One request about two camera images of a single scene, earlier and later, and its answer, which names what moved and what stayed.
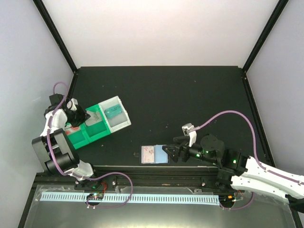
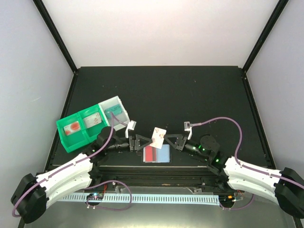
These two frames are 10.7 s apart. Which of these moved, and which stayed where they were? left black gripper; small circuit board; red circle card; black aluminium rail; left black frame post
Moved: left black gripper
Stayed: left black frame post; small circuit board; black aluminium rail; red circle card
